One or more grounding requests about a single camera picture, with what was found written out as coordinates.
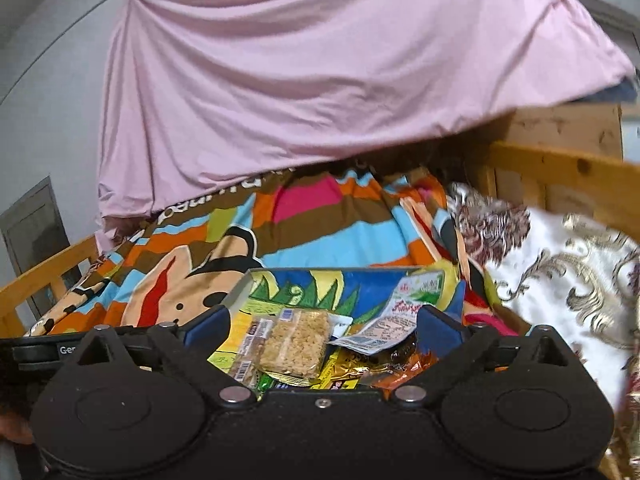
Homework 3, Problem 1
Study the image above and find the gold cake snack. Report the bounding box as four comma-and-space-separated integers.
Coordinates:
350, 340, 416, 376

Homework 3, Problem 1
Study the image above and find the white green pickle packet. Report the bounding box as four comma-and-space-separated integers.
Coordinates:
331, 270, 446, 356

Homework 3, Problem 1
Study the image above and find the wooden bed frame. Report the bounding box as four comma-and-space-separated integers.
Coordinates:
1, 105, 639, 336

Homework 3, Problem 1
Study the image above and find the clear beige snack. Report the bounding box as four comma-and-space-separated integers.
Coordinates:
228, 315, 277, 390

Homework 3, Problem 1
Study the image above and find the dinosaur print tray box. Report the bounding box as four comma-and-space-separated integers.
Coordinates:
207, 264, 469, 376

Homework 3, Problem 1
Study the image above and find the pink bed sheet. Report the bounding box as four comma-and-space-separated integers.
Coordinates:
96, 0, 634, 250

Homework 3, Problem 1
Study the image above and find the colourful cartoon monkey blanket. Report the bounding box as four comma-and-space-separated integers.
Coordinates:
27, 164, 522, 338

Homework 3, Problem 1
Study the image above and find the blue long snack packet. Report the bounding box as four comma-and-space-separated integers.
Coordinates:
255, 373, 320, 398

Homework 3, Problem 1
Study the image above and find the orange snack bag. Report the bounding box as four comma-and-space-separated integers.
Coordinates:
371, 351, 438, 398

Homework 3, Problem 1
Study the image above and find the grey wall panel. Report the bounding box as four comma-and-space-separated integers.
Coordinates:
0, 175, 82, 319

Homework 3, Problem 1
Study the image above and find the rice crisp bar packet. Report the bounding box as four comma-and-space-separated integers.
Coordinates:
258, 308, 332, 380

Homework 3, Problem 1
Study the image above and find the person's left hand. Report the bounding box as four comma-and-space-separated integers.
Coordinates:
0, 403, 34, 445

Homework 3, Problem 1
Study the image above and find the yellow green snack bar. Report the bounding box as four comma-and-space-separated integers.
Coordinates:
311, 348, 369, 390

